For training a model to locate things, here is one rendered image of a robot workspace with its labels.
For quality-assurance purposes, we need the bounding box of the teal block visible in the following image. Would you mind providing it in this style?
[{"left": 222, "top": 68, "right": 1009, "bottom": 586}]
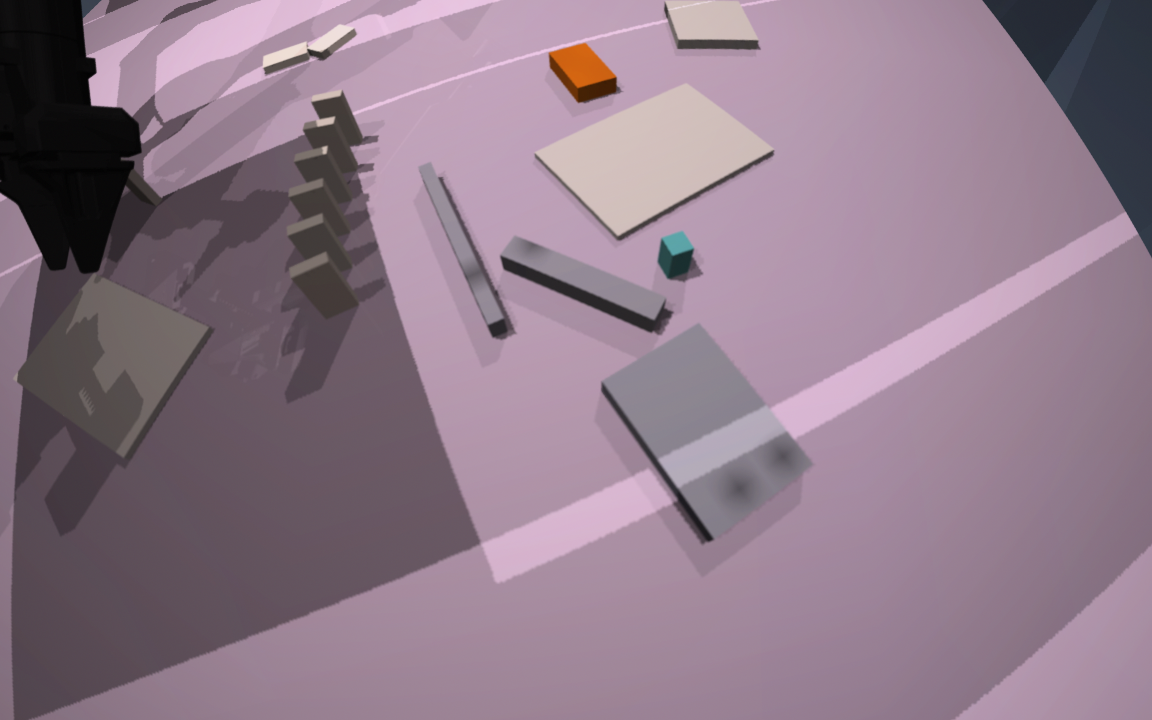
[{"left": 658, "top": 232, "right": 694, "bottom": 279}]

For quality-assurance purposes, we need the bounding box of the orange rectangular block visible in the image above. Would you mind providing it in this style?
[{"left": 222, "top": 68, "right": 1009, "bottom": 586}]
[{"left": 548, "top": 43, "right": 617, "bottom": 103}]

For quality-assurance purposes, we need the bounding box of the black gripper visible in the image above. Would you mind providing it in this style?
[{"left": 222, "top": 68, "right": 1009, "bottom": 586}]
[{"left": 0, "top": 32, "right": 142, "bottom": 274}]

